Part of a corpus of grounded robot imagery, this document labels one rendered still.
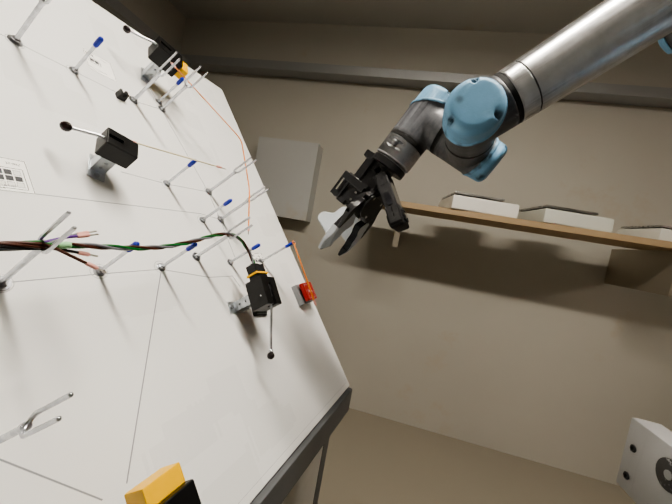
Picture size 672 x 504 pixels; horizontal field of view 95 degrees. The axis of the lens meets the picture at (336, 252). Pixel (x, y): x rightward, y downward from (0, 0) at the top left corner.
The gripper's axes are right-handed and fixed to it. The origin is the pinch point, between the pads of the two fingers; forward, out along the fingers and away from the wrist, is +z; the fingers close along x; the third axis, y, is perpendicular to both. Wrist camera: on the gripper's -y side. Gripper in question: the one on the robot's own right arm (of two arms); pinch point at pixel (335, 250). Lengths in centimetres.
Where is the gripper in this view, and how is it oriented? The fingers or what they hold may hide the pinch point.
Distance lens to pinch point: 62.4
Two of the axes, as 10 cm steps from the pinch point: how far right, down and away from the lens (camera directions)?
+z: -6.1, 7.8, 1.7
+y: -6.6, -6.1, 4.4
